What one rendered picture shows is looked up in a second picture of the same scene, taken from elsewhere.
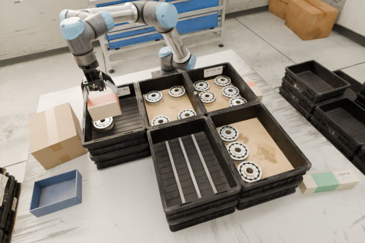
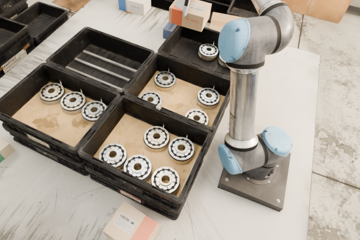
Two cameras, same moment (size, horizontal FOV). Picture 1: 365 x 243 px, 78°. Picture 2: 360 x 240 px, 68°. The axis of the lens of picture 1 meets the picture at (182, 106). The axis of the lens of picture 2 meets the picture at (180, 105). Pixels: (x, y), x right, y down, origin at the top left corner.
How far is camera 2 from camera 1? 1.46 m
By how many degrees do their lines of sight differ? 72
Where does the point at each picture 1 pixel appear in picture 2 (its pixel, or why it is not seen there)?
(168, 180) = (112, 57)
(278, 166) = (29, 119)
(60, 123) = not seen: hidden behind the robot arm
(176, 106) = (178, 109)
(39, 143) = (219, 16)
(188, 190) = (92, 60)
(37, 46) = not seen: outside the picture
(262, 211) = not seen: hidden behind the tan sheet
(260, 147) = (55, 125)
